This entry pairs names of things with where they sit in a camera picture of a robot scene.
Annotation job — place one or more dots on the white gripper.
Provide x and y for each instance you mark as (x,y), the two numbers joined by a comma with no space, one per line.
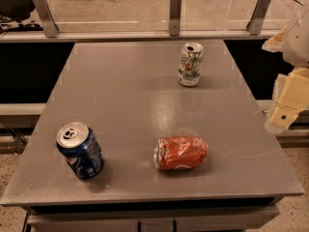
(298,43)

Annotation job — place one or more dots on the blue pepsi can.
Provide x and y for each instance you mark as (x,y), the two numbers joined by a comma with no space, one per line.
(78,144)

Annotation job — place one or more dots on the white green soda can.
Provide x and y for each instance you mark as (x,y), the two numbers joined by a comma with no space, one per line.
(192,55)

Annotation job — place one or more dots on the crushed red soda can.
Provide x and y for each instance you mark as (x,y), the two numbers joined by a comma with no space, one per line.
(180,152)

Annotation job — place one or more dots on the grey cabinet under table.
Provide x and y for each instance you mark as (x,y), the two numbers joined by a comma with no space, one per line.
(227,219)

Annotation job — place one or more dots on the clear acrylic barrier panel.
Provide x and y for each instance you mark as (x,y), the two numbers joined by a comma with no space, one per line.
(153,15)

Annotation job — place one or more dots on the black office chair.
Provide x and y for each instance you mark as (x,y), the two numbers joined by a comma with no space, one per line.
(13,13)

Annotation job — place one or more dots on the right metal bracket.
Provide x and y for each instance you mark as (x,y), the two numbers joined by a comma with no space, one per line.
(255,24)

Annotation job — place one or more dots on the metal bracket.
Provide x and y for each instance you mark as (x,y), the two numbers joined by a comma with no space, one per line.
(48,24)
(255,24)
(175,11)

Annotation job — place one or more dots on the middle metal bracket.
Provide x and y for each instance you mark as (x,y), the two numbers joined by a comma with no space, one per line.
(175,11)

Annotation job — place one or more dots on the left metal bracket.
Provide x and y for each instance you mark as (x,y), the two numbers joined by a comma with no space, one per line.
(48,24)

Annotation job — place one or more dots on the metal rail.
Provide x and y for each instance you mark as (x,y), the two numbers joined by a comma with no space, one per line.
(40,37)

